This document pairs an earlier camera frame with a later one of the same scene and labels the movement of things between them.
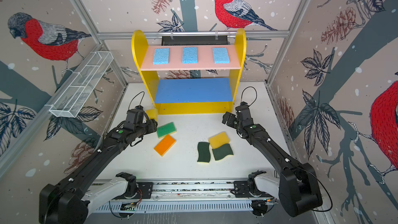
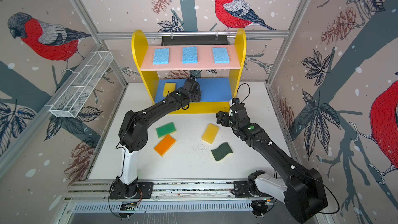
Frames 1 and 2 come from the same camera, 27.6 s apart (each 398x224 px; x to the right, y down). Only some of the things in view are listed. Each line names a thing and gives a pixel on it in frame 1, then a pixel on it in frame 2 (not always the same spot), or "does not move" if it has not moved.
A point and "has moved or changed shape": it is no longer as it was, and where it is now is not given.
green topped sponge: x=166 y=130 does not move
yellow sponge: x=152 y=114 has moved or changed shape
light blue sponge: x=221 y=55 does not move
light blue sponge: x=161 y=56 does not move
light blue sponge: x=189 y=55 does not move
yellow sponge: x=218 y=139 → x=210 y=133
